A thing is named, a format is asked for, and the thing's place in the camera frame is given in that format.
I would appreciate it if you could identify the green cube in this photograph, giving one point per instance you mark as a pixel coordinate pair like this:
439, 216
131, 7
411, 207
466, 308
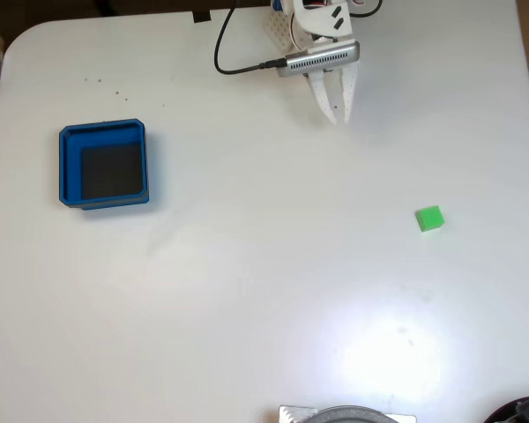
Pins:
430, 218

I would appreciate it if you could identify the blue square box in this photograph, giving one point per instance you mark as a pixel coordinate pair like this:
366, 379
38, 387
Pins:
110, 169

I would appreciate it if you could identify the white perforated plate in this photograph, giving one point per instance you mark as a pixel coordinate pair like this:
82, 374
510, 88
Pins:
278, 31

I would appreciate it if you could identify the black tape piece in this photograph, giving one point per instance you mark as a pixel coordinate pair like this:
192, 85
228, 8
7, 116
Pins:
201, 16

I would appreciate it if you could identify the silver metal plate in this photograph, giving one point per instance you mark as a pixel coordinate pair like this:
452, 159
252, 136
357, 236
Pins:
291, 415

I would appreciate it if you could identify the black object with dark rim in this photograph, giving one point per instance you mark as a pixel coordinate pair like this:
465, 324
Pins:
522, 410

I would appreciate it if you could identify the grey perforated camera box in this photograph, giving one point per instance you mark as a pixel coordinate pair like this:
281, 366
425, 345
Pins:
319, 59

